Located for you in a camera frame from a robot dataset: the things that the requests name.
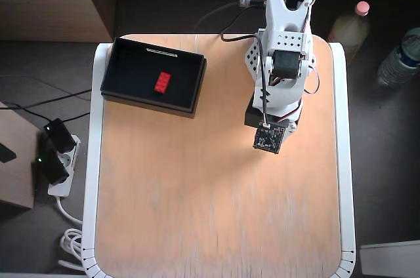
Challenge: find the white flat box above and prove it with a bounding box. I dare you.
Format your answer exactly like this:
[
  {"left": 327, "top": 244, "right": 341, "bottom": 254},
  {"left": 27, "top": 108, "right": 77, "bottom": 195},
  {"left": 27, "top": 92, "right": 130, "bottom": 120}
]
[{"left": 358, "top": 239, "right": 420, "bottom": 277}]

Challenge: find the flat black device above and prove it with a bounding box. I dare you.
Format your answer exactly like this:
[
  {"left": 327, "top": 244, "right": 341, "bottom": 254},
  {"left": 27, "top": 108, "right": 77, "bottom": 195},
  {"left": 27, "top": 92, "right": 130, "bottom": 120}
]
[{"left": 0, "top": 142, "right": 18, "bottom": 165}]

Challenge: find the clear plastic water bottle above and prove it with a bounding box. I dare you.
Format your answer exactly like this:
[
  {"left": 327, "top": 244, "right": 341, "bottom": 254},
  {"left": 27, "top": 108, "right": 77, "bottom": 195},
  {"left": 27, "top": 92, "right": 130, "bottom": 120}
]
[{"left": 377, "top": 27, "right": 420, "bottom": 87}]

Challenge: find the black floor cable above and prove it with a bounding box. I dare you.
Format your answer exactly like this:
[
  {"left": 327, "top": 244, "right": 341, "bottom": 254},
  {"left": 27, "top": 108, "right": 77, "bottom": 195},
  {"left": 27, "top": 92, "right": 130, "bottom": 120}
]
[{"left": 0, "top": 86, "right": 93, "bottom": 110}]

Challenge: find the white power strip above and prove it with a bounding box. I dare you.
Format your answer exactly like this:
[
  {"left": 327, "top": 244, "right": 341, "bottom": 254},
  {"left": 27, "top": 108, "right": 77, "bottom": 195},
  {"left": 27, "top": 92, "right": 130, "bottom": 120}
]
[{"left": 47, "top": 134, "right": 82, "bottom": 198}]

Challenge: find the black power adapter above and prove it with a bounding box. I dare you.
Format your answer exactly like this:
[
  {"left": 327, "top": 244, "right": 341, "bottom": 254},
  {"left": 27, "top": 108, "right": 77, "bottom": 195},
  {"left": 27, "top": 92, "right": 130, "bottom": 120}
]
[
  {"left": 35, "top": 149, "right": 71, "bottom": 185},
  {"left": 42, "top": 118, "right": 76, "bottom": 154}
]

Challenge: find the black camera circuit board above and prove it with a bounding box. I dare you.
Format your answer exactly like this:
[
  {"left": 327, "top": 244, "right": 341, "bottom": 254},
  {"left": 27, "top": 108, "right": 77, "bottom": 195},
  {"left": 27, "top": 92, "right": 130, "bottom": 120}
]
[{"left": 252, "top": 121, "right": 285, "bottom": 155}]

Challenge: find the grey cable with plug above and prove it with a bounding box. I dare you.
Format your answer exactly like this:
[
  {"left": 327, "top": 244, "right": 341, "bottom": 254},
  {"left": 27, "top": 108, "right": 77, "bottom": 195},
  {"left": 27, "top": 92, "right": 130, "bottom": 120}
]
[{"left": 193, "top": 0, "right": 272, "bottom": 35}]

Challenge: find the thin servo wire loop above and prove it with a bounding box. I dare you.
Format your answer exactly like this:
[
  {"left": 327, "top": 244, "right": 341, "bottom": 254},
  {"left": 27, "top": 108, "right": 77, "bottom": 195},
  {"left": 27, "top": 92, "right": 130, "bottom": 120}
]
[{"left": 303, "top": 58, "right": 321, "bottom": 94}]

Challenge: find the wooden bed frame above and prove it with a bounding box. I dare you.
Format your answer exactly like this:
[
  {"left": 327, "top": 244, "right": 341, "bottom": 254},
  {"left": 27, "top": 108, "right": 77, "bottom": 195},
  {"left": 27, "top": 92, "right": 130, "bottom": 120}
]
[{"left": 0, "top": 0, "right": 420, "bottom": 43}]

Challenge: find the brown cardboard box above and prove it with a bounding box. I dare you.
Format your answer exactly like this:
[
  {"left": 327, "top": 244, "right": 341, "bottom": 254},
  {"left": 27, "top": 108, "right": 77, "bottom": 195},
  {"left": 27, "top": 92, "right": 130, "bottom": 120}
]
[{"left": 0, "top": 100, "right": 38, "bottom": 210}]

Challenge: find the red lego block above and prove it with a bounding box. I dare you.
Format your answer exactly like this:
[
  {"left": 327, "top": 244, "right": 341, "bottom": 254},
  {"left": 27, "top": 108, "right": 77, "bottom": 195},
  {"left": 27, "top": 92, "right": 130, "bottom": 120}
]
[{"left": 154, "top": 70, "right": 172, "bottom": 95}]

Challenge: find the yellow bottle with pink cap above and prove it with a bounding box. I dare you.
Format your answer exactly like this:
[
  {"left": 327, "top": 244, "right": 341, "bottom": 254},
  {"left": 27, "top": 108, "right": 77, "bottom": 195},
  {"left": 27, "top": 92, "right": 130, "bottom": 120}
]
[{"left": 327, "top": 1, "right": 372, "bottom": 63}]

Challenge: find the black camera cable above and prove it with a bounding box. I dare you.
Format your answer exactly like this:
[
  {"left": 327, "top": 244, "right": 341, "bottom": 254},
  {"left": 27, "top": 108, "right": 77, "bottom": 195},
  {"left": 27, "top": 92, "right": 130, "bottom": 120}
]
[{"left": 220, "top": 30, "right": 270, "bottom": 128}]

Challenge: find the white power cord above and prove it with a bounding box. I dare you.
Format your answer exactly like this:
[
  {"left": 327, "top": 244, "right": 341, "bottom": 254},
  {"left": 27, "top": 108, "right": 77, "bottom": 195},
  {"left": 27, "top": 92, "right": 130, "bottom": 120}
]
[{"left": 55, "top": 194, "right": 87, "bottom": 273}]

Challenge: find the black rectangular bin box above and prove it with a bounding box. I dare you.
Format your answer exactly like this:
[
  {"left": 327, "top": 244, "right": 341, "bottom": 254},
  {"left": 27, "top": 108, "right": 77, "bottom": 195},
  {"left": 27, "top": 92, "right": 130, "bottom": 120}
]
[{"left": 100, "top": 37, "right": 208, "bottom": 119}]

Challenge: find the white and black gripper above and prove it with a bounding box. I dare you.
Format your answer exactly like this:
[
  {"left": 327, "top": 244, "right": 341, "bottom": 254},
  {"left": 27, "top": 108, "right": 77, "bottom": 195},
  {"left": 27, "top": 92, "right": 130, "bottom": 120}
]
[{"left": 244, "top": 100, "right": 298, "bottom": 135}]

